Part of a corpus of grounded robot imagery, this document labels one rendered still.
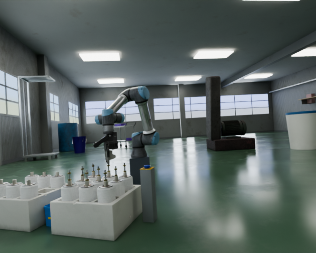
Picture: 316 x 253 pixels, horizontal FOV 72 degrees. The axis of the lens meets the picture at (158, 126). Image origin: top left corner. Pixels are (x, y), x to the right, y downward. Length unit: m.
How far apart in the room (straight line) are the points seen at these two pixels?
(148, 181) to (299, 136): 3.90
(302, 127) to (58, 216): 4.33
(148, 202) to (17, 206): 0.76
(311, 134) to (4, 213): 4.63
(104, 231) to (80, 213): 0.16
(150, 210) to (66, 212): 0.46
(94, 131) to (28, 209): 11.10
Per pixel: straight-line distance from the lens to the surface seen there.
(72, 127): 7.84
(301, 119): 4.83
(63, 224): 1.38
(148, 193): 1.33
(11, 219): 1.64
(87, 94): 12.72
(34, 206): 1.54
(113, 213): 1.19
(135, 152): 1.99
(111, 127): 1.45
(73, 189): 1.35
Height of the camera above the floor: 0.54
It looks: 1 degrees up
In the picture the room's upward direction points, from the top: 3 degrees counter-clockwise
